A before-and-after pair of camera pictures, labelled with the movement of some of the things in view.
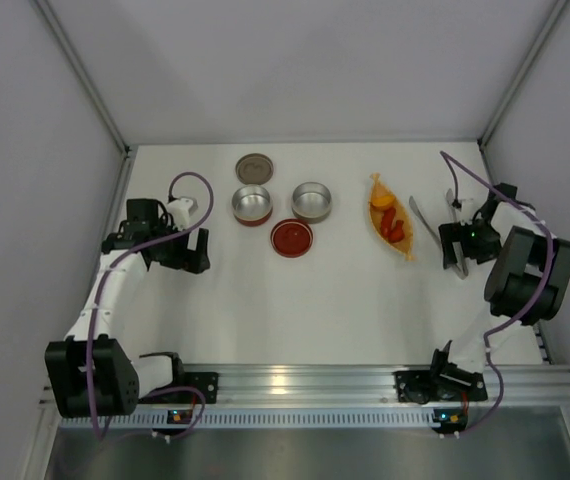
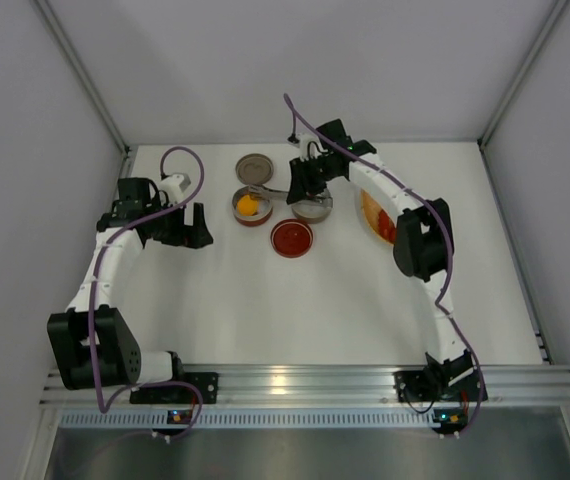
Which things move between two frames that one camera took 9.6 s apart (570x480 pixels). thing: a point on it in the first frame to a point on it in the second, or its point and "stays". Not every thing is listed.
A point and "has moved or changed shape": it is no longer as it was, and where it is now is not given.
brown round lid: x=254 y=169 stays
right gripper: x=455 y=240 to x=303 y=176
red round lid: x=291 y=238 stays
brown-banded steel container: x=311 y=202 stays
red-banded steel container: x=252 y=205 stays
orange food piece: x=382 y=201 has moved or changed shape
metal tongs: x=457 y=247 to x=257 y=191
